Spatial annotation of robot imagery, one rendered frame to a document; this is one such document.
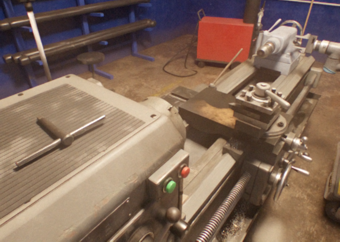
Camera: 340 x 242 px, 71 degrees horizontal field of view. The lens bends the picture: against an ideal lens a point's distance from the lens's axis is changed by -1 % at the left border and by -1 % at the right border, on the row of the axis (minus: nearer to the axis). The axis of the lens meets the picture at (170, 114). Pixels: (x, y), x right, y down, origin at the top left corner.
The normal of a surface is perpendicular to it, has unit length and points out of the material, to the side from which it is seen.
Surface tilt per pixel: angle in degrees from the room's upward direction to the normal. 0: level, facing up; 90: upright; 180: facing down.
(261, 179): 90
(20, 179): 0
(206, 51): 90
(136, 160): 45
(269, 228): 0
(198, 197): 36
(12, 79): 90
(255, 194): 90
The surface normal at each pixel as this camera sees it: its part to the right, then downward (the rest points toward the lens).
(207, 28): -0.32, 0.52
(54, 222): 0.55, -0.35
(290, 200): 0.00, -0.83
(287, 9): -0.62, 0.43
